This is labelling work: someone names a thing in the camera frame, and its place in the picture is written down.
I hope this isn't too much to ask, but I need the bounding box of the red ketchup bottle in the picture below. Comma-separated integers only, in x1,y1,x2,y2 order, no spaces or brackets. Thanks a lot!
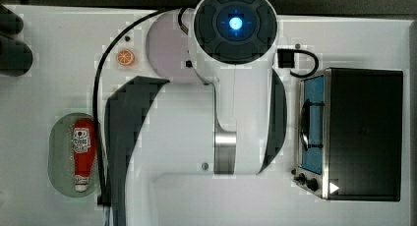
72,118,95,193

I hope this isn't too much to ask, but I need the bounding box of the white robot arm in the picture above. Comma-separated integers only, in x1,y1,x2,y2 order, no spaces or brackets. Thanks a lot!
104,0,287,226

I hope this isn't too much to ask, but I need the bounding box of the green oval strainer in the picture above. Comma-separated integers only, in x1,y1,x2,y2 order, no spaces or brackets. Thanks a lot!
48,113,99,198

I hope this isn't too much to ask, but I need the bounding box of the grey round plate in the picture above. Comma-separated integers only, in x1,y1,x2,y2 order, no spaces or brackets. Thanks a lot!
146,10,199,84

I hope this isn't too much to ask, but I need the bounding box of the orange slice toy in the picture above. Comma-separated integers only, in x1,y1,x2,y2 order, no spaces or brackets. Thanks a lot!
117,49,136,66

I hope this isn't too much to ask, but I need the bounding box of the black toaster oven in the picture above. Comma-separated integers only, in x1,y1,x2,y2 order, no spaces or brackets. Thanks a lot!
291,68,403,201

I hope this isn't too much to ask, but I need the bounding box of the black object at table edge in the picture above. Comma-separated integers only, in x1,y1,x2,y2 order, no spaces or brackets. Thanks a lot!
0,6,33,77

